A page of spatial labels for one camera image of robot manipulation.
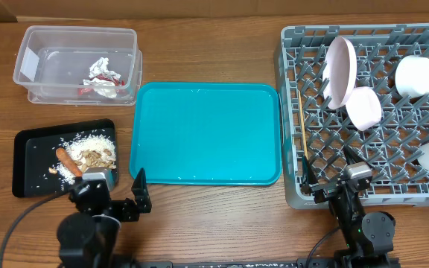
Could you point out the orange carrot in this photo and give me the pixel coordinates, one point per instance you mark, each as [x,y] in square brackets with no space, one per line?
[68,162]

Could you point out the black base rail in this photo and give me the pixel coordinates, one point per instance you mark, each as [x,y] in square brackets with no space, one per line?
[299,263]

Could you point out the grey dishwasher rack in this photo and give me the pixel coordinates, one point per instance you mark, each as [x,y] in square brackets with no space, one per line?
[391,146]

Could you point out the white tissue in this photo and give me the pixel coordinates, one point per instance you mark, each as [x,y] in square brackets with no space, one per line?
[103,87]

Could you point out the rice and food scraps pile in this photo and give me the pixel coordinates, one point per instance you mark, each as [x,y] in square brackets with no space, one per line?
[91,151]

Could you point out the black tray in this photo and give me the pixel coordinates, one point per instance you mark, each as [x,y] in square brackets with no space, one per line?
[35,154]

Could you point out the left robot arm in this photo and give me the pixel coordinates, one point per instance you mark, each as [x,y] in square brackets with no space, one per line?
[87,238]

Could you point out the white plate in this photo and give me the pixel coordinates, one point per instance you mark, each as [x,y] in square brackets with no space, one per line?
[340,71]

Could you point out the wooden chopstick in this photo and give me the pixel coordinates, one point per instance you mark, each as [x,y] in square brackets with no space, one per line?
[302,124]

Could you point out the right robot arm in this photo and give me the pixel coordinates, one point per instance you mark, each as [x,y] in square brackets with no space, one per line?
[368,236]

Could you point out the teal serving tray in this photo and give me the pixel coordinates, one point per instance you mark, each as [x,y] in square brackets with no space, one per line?
[207,134]

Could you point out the clear plastic bin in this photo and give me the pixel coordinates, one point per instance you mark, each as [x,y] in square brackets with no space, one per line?
[53,61]

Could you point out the pink bowl with food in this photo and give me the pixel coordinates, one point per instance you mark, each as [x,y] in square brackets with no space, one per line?
[364,108]

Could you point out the large white bowl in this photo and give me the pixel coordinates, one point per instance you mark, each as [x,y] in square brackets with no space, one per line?
[412,76]

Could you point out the red snack wrapper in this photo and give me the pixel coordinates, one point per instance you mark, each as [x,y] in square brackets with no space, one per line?
[117,81]

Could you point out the foil ball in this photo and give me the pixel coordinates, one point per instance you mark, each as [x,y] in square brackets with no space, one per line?
[99,67]

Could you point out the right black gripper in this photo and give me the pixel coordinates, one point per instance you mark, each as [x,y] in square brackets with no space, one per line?
[325,190]

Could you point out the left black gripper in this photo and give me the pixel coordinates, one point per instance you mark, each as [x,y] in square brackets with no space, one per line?
[130,211]

